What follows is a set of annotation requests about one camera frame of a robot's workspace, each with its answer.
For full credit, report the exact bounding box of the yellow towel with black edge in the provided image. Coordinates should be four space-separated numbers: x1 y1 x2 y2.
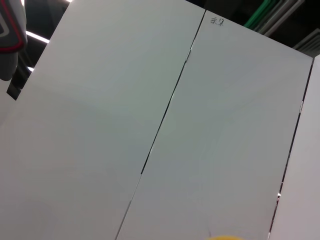
204 234 241 240

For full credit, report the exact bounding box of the green rail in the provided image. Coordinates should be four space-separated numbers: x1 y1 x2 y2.
243 0 279 29

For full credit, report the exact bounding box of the grey metal rail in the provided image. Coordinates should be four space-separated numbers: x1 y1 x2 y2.
292 27 320 55
257 0 306 36

